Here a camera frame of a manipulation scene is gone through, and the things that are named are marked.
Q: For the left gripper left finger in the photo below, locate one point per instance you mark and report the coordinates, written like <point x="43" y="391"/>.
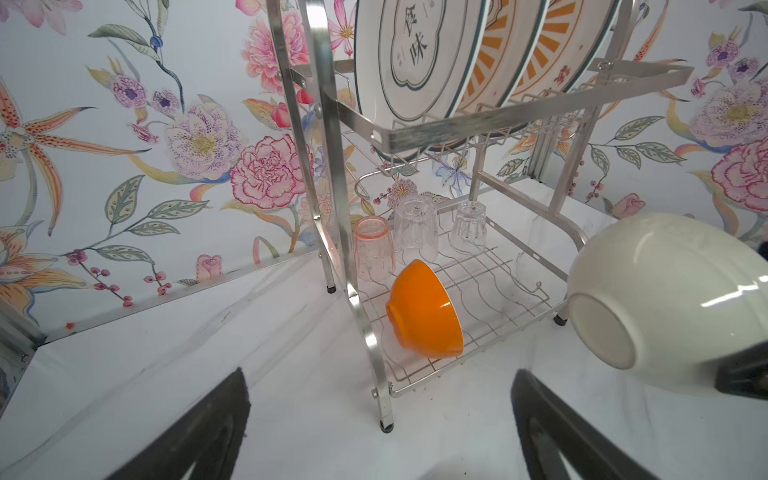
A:
<point x="204" y="443"/>

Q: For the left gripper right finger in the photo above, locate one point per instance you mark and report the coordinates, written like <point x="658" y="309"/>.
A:
<point x="555" y="439"/>

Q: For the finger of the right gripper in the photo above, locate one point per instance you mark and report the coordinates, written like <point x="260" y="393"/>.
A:
<point x="744" y="373"/>

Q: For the cream white bowl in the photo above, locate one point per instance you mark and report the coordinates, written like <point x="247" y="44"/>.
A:
<point x="665" y="298"/>

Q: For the orange bowl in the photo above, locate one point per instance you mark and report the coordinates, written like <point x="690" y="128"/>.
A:
<point x="422" y="314"/>

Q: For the small clear glass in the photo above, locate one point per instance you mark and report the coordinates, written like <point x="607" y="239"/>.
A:
<point x="469" y="231"/>

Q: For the pink drinking glass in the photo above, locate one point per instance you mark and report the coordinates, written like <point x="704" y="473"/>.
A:
<point x="374" y="249"/>

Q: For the clear ribbed glass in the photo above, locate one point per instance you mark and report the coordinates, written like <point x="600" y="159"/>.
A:
<point x="416" y="234"/>

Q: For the right orange striped plate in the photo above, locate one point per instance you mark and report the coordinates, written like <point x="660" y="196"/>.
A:
<point x="572" y="32"/>

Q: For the orange striped plate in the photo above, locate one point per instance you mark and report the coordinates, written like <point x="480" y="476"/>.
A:
<point x="572" y="32"/>
<point x="511" y="32"/>

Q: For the left white patterned plate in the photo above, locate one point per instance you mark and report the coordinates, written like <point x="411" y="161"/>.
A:
<point x="413" y="59"/>

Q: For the middle orange striped plate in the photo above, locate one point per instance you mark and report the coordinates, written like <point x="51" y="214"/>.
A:
<point x="511" y="32"/>

